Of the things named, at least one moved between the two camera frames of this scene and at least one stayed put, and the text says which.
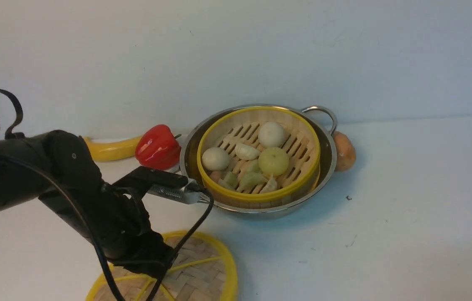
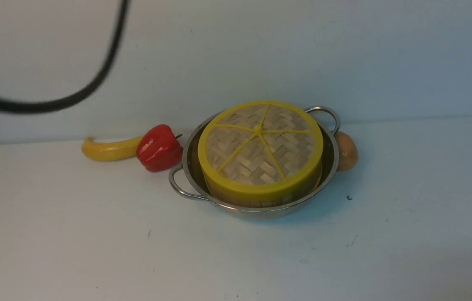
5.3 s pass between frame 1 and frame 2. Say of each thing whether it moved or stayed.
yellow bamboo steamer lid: moved
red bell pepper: stayed
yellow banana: stayed
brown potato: stayed
